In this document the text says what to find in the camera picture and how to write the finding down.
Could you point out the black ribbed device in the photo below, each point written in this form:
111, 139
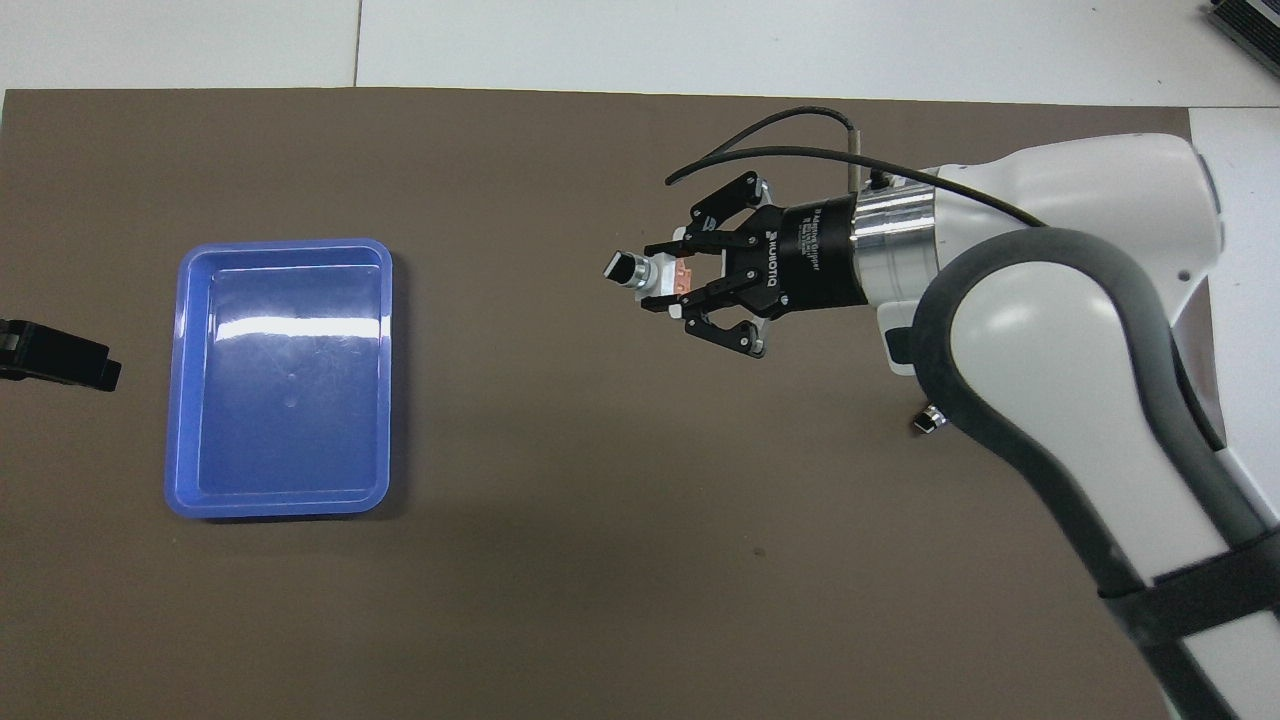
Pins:
1250, 22

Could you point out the brown table mat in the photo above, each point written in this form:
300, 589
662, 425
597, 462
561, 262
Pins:
560, 520

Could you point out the green and white switch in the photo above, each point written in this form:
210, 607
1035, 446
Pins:
928, 421

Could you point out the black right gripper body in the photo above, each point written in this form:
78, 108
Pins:
810, 255

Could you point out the orange and white switch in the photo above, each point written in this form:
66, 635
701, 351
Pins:
655, 275

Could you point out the blue plastic tray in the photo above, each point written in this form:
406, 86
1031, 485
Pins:
285, 400

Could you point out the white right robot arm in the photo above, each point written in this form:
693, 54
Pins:
1080, 300

